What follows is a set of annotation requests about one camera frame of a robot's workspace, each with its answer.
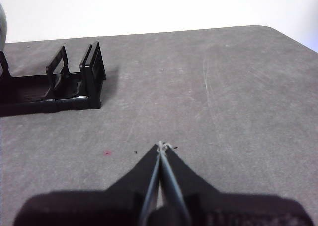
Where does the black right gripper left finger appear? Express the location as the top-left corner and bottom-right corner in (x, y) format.
(13, 141), (162, 226)

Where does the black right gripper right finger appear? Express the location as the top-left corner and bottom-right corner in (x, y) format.
(161, 143), (314, 226)

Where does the pale green round plate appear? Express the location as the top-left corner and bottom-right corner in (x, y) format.
(0, 3), (8, 51)

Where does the black plastic plate rack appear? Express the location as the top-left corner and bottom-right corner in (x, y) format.
(0, 41), (107, 117)

